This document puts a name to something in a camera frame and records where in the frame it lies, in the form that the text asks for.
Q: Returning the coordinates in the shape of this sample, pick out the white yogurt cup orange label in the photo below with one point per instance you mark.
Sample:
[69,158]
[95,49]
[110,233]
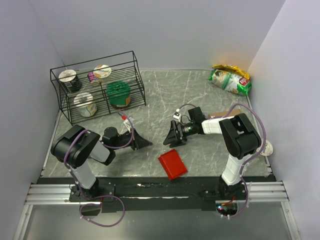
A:
[102,73]

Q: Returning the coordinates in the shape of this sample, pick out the foil lid dark cup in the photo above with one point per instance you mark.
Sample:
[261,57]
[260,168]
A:
[69,79]

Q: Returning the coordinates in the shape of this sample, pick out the black wire rack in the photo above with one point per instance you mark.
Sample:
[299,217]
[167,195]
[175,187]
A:
[124,67]

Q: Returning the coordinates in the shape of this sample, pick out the aluminium frame rail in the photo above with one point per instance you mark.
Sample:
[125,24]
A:
[54,209]

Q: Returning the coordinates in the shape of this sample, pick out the white cup lower shelf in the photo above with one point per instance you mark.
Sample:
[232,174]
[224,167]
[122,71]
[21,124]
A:
[85,104]

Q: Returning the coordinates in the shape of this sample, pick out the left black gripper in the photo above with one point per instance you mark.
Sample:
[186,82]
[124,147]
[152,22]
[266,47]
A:
[140,142]

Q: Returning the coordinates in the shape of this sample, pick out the green lidded jar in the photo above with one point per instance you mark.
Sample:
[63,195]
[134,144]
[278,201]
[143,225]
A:
[119,94]

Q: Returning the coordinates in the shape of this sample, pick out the small purple white cup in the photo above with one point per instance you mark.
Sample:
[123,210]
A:
[91,77]

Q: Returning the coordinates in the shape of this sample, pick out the green chips bag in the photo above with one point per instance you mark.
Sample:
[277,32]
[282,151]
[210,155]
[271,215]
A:
[230,82]

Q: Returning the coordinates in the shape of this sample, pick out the brown cardboard box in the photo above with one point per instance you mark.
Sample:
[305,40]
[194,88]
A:
[221,114]

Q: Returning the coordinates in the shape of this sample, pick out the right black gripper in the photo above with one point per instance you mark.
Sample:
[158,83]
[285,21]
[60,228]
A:
[172,137]

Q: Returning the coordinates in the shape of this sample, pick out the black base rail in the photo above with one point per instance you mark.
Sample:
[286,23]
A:
[160,193]

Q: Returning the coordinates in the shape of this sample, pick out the red paper box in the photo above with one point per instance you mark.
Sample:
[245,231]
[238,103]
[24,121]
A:
[172,164]

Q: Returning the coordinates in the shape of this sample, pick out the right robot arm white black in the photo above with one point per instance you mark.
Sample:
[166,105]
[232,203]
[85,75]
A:
[240,137]

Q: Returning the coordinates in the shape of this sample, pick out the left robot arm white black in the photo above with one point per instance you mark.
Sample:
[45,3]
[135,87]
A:
[75,146]

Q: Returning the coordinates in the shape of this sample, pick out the yellow chips bag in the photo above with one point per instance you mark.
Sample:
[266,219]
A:
[232,69]

